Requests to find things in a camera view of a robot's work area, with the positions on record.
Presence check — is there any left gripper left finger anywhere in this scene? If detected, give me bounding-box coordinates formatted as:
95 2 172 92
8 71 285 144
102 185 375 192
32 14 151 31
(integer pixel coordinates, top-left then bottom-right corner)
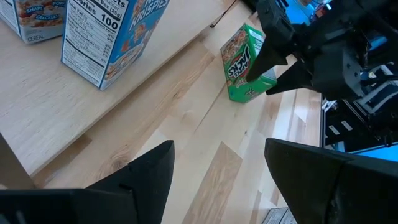
0 140 175 224

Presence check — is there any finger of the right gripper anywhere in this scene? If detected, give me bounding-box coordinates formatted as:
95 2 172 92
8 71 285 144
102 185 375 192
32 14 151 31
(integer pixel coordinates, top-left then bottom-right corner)
266 60 314 96
245 36 289 83

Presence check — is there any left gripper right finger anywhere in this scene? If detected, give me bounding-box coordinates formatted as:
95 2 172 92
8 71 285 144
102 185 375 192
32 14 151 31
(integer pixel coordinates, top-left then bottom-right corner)
264 138 398 224

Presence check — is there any Apple Jacks cereal box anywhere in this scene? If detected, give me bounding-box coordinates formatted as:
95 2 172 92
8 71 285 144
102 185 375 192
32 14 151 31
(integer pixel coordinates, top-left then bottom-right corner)
220 23 278 104

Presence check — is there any Rice Krispies cereal box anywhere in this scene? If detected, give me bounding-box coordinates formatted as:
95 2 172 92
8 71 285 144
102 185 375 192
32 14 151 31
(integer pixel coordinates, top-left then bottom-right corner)
0 0 68 44
61 0 170 91

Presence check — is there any wooden shelf with black frame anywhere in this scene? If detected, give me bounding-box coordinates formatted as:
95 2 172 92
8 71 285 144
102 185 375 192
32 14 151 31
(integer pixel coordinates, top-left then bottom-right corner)
0 0 240 191

